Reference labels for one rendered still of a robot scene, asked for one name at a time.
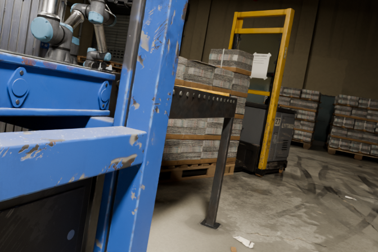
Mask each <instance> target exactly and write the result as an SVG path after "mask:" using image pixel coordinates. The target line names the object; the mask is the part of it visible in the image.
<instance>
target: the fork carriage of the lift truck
mask: <svg viewBox="0 0 378 252"><path fill-rule="evenodd" d="M237 141H239V145H238V147H237V154H236V161H235V164H237V165H240V166H242V168H243V169H245V170H248V171H251V172H255V170H256V165H257V159H258V154H259V148H260V145H256V144H254V143H250V142H246V141H242V140H237Z"/></svg>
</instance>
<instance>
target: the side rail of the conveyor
mask: <svg viewBox="0 0 378 252"><path fill-rule="evenodd" d="M91 70H95V71H100V72H103V73H109V74H114V75H116V77H115V80H114V81H112V89H111V96H110V102H109V109H108V110H109V111H110V115H109V116H107V117H110V118H114V115H115V108H116V101H117V96H118V89H119V83H120V76H121V74H118V73H113V72H110V71H104V70H100V69H93V68H91ZM237 100H238V98H234V97H229V96H224V95H221V94H215V93H210V92H205V91H200V90H196V89H191V88H186V87H181V86H177V85H174V89H173V96H172V103H171V107H170V113H169V119H198V118H234V117H235V112H236V106H237Z"/></svg>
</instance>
